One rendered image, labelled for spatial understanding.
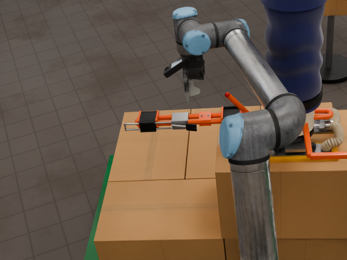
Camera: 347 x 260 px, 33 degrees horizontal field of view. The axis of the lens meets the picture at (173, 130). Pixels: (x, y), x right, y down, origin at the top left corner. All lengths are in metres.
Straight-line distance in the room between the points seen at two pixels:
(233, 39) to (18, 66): 3.54
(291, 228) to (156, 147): 0.94
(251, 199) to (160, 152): 1.55
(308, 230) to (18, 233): 1.84
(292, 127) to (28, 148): 2.94
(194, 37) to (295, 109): 0.53
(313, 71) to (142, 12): 3.74
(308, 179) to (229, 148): 0.88
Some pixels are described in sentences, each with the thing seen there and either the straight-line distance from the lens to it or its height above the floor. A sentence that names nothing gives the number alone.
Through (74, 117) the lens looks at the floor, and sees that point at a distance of 4.49.
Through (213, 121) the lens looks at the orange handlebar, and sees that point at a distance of 2.42.
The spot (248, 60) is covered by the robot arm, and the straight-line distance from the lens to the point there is 1.89.
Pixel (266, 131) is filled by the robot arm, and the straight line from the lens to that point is 1.59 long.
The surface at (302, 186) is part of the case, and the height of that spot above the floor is 0.86.
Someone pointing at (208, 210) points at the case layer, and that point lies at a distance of 2.78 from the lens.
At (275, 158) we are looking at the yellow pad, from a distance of 2.40.
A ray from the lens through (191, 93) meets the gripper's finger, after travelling 2.28.
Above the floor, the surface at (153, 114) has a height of 1.10.
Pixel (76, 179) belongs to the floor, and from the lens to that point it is 3.93.
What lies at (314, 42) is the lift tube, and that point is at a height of 1.46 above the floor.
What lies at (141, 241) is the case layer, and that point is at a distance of 2.72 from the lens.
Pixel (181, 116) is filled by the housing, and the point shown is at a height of 1.09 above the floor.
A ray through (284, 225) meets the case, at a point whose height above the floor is 0.63.
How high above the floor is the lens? 2.54
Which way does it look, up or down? 38 degrees down
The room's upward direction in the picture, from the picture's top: 8 degrees counter-clockwise
